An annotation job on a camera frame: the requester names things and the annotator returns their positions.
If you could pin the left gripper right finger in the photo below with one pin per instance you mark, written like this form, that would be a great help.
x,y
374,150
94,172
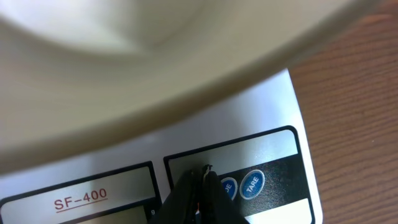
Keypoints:
x,y
215,205

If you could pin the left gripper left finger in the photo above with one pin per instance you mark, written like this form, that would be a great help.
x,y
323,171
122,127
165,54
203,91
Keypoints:
x,y
178,208

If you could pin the white digital kitchen scale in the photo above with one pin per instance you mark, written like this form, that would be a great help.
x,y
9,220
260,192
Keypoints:
x,y
255,142

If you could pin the white ceramic bowl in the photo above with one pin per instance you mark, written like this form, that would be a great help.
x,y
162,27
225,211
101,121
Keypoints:
x,y
77,76

